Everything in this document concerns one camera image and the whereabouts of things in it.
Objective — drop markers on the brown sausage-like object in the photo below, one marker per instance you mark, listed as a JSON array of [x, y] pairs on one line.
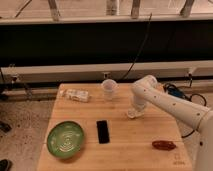
[[163, 145]]

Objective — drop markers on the white sponge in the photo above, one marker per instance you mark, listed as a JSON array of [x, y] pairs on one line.
[[132, 113]]

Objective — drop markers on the clear plastic cup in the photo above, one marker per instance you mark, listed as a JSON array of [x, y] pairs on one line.
[[109, 87]]

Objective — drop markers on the green round plate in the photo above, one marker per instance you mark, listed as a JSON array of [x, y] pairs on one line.
[[65, 139]]

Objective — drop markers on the blue box on floor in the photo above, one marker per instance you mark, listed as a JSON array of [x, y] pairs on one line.
[[175, 92]]

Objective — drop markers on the black phone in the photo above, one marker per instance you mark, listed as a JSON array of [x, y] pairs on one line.
[[103, 133]]

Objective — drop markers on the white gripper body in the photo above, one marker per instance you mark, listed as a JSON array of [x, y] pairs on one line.
[[139, 105]]

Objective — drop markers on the white plastic packet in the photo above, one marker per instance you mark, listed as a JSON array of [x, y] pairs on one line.
[[75, 95]]

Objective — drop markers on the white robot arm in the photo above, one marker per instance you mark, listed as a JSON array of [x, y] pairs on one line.
[[198, 117]]

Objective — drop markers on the black shoe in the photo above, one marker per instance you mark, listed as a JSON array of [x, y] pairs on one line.
[[5, 165]]

